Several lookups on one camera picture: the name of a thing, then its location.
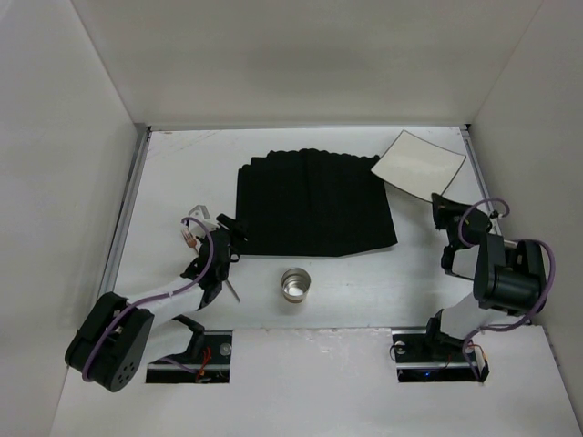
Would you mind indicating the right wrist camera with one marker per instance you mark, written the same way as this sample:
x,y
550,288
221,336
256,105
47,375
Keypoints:
x,y
496,214

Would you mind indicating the silver metal cup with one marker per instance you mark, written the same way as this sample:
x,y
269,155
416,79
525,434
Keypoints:
x,y
295,285

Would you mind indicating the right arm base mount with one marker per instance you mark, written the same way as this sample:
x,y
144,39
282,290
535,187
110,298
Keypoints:
x,y
417,360

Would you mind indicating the copper fork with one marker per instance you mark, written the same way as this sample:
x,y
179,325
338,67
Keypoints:
x,y
189,239

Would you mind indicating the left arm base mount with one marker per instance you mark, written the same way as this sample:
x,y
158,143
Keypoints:
x,y
184,352

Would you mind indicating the silver metal knife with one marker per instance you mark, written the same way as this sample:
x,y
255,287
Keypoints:
x,y
233,291

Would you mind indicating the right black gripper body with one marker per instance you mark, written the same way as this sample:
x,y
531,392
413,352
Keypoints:
x,y
449,223

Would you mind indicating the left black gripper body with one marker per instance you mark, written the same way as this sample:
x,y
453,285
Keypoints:
x,y
220,255

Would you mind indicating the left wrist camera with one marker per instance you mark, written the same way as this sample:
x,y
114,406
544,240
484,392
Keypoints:
x,y
201,213

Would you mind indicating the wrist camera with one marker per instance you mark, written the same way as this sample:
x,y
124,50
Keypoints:
x,y
496,214
201,213

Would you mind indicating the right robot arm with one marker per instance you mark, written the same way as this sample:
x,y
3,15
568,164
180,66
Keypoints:
x,y
511,282

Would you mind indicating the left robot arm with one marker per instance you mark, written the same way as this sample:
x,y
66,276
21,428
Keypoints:
x,y
122,333

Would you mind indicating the black cloth placemat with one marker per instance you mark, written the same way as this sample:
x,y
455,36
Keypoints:
x,y
313,203

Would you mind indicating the white square plate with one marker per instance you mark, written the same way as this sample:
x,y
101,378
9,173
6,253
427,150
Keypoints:
x,y
418,167

